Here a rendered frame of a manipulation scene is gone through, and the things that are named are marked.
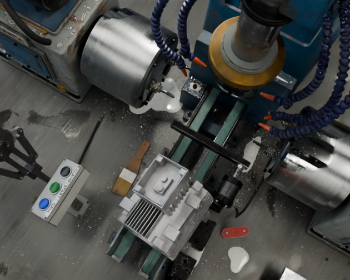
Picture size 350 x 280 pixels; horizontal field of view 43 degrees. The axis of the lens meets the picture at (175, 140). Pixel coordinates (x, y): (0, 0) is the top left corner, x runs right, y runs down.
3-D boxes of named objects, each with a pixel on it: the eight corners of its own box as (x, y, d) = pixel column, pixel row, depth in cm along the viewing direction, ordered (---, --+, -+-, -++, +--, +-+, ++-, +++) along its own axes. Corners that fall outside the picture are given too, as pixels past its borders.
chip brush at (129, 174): (140, 138, 152) (140, 138, 151) (154, 145, 151) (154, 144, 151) (110, 191, 146) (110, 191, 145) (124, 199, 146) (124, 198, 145)
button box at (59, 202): (74, 164, 127) (64, 156, 123) (91, 173, 124) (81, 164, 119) (40, 217, 123) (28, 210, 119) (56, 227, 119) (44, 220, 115)
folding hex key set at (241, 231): (246, 225, 146) (248, 225, 144) (248, 235, 145) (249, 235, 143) (220, 229, 145) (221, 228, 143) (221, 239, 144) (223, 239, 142)
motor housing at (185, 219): (169, 179, 140) (150, 151, 124) (219, 208, 131) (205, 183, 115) (131, 233, 135) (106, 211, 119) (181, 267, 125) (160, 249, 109)
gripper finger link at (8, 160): (1, 150, 100) (-2, 155, 100) (32, 173, 109) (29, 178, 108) (-9, 145, 102) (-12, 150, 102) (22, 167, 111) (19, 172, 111)
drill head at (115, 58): (92, 13, 151) (81, -36, 127) (186, 64, 148) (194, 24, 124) (50, 71, 144) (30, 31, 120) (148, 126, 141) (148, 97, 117)
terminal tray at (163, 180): (165, 164, 125) (158, 152, 119) (196, 181, 120) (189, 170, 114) (140, 199, 122) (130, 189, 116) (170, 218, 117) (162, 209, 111)
